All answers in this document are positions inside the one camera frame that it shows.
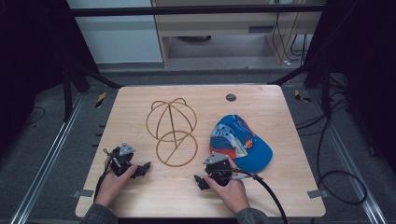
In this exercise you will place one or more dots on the yellow black hazard tape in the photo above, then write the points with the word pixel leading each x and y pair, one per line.
pixel 300 96
pixel 100 99

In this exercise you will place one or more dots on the blue printed baseball cap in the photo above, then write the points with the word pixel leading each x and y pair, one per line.
pixel 246 143

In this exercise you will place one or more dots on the dark curtain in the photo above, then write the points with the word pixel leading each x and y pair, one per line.
pixel 367 77
pixel 31 62

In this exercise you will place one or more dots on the grey tape strip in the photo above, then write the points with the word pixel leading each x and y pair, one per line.
pixel 83 193
pixel 317 193

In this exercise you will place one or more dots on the person's left hand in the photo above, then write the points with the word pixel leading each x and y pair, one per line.
pixel 110 188

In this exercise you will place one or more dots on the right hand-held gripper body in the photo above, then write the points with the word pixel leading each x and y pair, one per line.
pixel 218 171

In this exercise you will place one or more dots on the person's right hand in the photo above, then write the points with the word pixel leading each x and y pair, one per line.
pixel 232 194

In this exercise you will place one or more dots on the grey round table grommet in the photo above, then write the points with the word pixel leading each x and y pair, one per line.
pixel 231 97

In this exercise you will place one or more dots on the light wooden desk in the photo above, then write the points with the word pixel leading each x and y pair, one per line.
pixel 218 25

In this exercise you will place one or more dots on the black stand legs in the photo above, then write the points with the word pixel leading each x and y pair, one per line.
pixel 67 93
pixel 325 90

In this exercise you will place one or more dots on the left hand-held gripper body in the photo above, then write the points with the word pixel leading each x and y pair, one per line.
pixel 120 160

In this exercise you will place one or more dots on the metal floor rail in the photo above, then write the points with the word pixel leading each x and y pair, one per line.
pixel 351 161
pixel 46 155

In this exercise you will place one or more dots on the white cabinet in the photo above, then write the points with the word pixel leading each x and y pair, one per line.
pixel 118 37

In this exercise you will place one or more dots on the black horizontal frame bar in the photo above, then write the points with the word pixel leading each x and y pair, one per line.
pixel 186 10

